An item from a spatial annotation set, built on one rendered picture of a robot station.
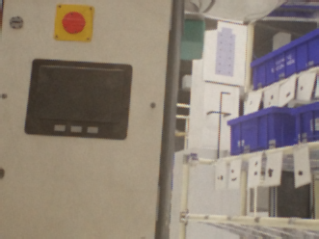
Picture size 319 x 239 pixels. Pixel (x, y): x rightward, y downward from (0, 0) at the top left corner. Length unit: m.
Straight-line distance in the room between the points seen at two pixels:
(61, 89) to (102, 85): 0.06
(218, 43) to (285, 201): 1.32
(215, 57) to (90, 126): 2.79
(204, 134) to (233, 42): 0.67
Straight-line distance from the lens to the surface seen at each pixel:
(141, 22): 0.84
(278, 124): 2.09
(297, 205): 4.17
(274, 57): 2.45
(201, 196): 3.30
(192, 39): 1.39
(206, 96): 3.47
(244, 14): 1.58
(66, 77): 0.83
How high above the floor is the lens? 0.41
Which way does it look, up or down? 11 degrees up
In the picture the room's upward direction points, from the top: 4 degrees clockwise
